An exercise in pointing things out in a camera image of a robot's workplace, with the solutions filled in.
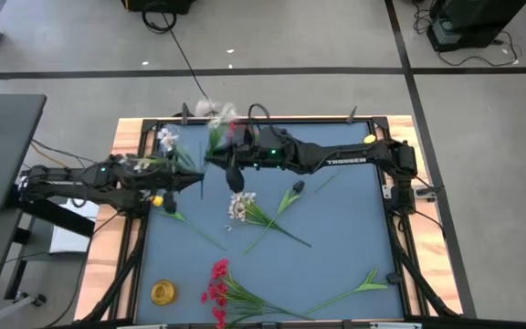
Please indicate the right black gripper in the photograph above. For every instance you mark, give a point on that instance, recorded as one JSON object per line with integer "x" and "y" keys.
{"x": 249, "y": 151}

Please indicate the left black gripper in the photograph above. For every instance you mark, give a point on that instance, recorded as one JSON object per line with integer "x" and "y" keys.
{"x": 155, "y": 178}

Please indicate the yellow artificial tulip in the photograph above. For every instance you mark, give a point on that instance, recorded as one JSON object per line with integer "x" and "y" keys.
{"x": 155, "y": 200}
{"x": 370, "y": 138}

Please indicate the white small-blossom flower bunch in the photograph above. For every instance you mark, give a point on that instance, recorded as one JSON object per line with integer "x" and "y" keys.
{"x": 238, "y": 208}
{"x": 217, "y": 119}

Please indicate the white large-blossom flower sprig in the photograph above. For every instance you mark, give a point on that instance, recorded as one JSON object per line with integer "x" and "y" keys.
{"x": 167, "y": 137}

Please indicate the black artificial tulip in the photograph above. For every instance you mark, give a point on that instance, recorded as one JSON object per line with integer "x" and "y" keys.
{"x": 298, "y": 185}

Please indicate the red flower bunch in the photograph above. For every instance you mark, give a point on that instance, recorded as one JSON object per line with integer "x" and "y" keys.
{"x": 219, "y": 269}

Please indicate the green leafy stem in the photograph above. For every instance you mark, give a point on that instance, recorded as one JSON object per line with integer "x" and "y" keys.
{"x": 393, "y": 278}

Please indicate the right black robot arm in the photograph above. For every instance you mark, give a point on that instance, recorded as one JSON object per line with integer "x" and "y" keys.
{"x": 345, "y": 160}

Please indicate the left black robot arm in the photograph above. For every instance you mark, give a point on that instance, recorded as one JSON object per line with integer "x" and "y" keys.
{"x": 85, "y": 180}

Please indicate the amber glass vase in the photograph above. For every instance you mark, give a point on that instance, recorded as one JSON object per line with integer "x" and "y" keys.
{"x": 163, "y": 292}

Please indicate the small fallen white blossom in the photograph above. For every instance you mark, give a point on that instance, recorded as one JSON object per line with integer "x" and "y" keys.
{"x": 230, "y": 227}

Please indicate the white box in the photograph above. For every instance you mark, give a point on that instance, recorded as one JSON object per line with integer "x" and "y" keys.
{"x": 69, "y": 233}

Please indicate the blue table mat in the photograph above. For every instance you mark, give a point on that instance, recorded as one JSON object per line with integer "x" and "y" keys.
{"x": 336, "y": 228}

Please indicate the black desk leg beam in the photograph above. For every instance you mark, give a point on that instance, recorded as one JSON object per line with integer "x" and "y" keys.
{"x": 62, "y": 219}

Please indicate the black box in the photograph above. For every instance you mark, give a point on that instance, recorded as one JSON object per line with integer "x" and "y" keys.
{"x": 158, "y": 4}

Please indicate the black caster wheel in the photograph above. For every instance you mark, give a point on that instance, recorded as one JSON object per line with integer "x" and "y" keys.
{"x": 39, "y": 300}

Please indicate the black equipment case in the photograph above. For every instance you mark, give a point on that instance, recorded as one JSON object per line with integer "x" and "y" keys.
{"x": 473, "y": 18}

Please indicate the white frame bracket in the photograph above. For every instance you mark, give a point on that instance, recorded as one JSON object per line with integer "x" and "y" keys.
{"x": 395, "y": 325}
{"x": 142, "y": 326}

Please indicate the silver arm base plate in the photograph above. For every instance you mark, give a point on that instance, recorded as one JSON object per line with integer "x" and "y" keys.
{"x": 386, "y": 192}

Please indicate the black aluminium table frame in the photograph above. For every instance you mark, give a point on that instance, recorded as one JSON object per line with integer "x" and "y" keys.
{"x": 327, "y": 324}

